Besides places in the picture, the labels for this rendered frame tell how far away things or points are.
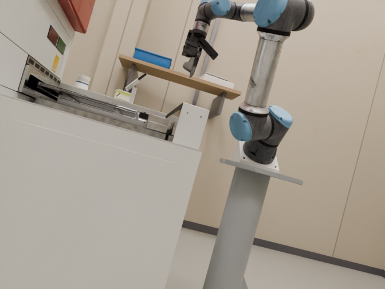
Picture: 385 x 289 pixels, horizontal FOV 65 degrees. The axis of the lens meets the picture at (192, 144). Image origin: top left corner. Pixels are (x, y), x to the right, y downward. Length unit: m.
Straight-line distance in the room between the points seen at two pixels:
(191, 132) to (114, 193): 0.32
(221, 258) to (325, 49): 3.12
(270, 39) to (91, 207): 0.79
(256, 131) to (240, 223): 0.41
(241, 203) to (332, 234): 2.82
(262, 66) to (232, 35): 2.54
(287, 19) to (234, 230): 0.84
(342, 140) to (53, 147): 3.48
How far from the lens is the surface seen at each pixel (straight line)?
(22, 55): 1.14
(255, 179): 1.31
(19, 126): 0.98
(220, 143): 3.40
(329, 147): 3.90
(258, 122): 1.16
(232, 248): 1.35
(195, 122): 1.01
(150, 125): 1.17
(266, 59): 1.12
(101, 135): 0.94
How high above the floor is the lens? 0.80
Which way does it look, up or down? 2 degrees up
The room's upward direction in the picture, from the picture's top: 16 degrees clockwise
